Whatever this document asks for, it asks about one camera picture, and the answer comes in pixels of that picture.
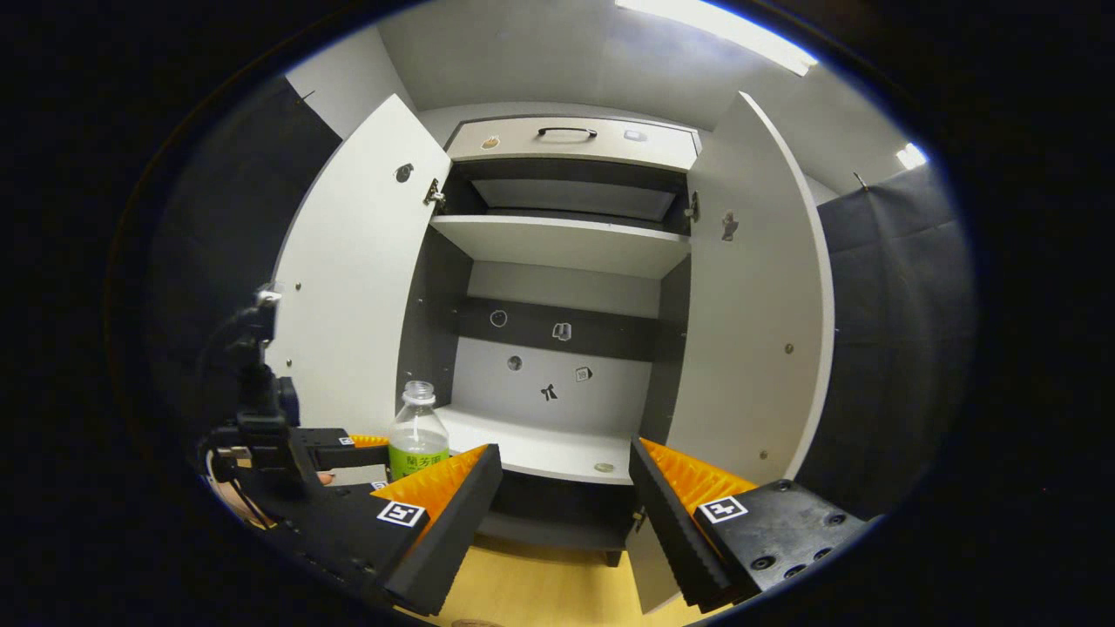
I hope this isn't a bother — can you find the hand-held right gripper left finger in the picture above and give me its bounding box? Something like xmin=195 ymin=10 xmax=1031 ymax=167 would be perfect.
xmin=261 ymin=442 xmax=504 ymax=617

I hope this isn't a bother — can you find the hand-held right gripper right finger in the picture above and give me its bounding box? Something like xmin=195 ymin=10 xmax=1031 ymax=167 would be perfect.
xmin=629 ymin=435 xmax=872 ymax=613

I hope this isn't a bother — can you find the clear bottle green label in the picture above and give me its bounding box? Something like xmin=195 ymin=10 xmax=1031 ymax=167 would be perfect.
xmin=388 ymin=381 xmax=451 ymax=482

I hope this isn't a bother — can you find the white cabinet door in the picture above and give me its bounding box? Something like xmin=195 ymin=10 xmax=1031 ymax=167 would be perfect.
xmin=264 ymin=94 xmax=454 ymax=485
xmin=625 ymin=91 xmax=835 ymax=615

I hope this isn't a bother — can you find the white and grey cabinet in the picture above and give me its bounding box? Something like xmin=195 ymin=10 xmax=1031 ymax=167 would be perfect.
xmin=396 ymin=113 xmax=702 ymax=567

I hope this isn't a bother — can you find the white cabinet shelf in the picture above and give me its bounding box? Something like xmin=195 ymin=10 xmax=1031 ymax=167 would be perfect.
xmin=429 ymin=215 xmax=692 ymax=280

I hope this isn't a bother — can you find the white cabinet drawer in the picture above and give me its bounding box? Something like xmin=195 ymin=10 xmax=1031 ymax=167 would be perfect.
xmin=446 ymin=118 xmax=700 ymax=172

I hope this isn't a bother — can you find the black backdrop cloth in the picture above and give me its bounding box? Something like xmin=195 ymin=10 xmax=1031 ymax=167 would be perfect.
xmin=797 ymin=161 xmax=976 ymax=519
xmin=144 ymin=78 xmax=342 ymax=454

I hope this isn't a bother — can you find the long ceiling light panel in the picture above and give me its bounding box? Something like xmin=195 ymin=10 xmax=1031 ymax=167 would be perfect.
xmin=614 ymin=0 xmax=820 ymax=78

